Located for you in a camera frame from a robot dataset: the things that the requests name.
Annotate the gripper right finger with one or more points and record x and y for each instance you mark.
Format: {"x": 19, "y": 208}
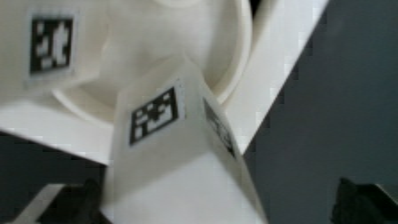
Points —
{"x": 367, "y": 203}

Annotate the white round stool seat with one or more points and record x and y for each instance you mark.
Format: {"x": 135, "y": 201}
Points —
{"x": 161, "y": 28}

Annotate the white L-shaped fence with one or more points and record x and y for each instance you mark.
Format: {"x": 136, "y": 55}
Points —
{"x": 39, "y": 121}

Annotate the white stool leg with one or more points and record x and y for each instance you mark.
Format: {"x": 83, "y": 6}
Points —
{"x": 53, "y": 39}
{"x": 179, "y": 180}

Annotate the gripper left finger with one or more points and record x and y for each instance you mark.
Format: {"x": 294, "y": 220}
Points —
{"x": 65, "y": 205}

